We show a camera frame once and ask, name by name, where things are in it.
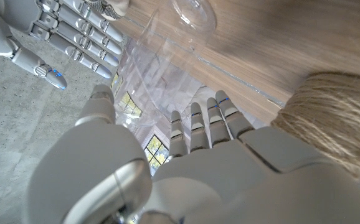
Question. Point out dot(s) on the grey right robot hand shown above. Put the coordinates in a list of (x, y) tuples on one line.
[(58, 34)]

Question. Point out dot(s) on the beige plaid towel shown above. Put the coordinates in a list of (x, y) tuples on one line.
[(110, 7)]

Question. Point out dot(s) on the grey tape line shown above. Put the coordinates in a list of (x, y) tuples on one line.
[(236, 79)]

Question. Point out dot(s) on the printed window backdrop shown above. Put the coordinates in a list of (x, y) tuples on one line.
[(158, 102)]

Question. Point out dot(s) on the brown twine spool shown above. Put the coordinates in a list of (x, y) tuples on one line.
[(335, 118)]

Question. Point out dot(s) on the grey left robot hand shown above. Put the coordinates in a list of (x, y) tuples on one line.
[(214, 186)]

